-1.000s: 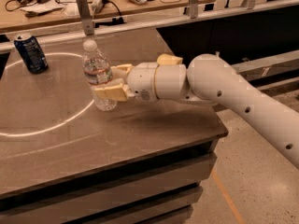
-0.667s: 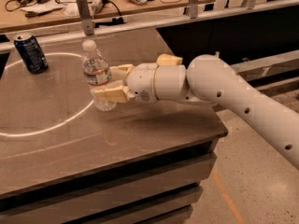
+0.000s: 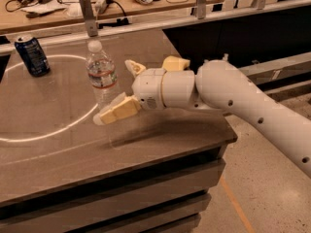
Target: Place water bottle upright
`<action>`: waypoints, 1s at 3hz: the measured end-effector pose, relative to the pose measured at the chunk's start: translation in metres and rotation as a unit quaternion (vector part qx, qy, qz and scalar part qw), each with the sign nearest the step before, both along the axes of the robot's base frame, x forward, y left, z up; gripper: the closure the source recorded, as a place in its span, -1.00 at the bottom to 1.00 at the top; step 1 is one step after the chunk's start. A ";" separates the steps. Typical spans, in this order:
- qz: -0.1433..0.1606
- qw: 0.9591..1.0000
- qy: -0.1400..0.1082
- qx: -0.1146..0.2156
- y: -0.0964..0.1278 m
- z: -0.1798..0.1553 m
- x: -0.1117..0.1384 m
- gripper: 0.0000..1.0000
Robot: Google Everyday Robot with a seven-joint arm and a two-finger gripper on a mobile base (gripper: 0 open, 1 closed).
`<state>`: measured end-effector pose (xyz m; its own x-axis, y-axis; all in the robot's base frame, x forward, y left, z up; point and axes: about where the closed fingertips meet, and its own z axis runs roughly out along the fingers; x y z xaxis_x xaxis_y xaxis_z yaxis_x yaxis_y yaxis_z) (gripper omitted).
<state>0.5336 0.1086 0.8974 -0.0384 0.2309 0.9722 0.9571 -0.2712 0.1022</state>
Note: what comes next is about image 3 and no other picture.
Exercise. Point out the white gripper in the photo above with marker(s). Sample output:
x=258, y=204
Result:
x=147, y=88

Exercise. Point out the yellow sponge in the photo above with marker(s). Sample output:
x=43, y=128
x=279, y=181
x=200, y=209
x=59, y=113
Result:
x=173, y=63

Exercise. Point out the grey metal bracket post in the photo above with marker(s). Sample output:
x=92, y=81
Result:
x=89, y=18

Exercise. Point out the clear plastic water bottle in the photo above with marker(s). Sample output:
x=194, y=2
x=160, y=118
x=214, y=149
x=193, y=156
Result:
x=102, y=74

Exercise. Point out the right clear sanitizer bottle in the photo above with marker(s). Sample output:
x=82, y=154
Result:
x=225, y=57

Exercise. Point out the metal railing bar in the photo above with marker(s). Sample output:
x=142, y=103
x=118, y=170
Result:
x=164, y=24

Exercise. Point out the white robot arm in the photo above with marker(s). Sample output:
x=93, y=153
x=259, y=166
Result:
x=216, y=85

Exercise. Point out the blue soda can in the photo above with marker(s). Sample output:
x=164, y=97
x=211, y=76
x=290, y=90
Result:
x=32, y=55

